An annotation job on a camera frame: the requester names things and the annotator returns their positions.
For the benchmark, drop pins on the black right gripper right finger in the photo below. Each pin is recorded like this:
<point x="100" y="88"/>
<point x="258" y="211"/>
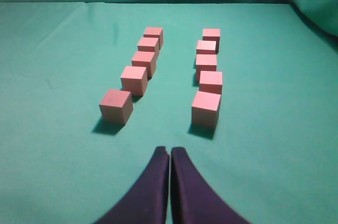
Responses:
<point x="192" y="199"/>

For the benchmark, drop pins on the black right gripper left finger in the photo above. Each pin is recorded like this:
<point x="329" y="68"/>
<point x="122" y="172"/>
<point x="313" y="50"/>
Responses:
<point x="146" y="201"/>

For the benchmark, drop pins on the pink cube column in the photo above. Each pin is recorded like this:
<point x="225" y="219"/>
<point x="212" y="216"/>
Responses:
<point x="148" y="44"/>
<point x="206" y="47"/>
<point x="155" y="32"/>
<point x="205" y="62"/>
<point x="147" y="60"/>
<point x="211" y="81"/>
<point x="205" y="109"/>
<point x="212" y="35"/>
<point x="116" y="106"/>
<point x="134" y="79"/>

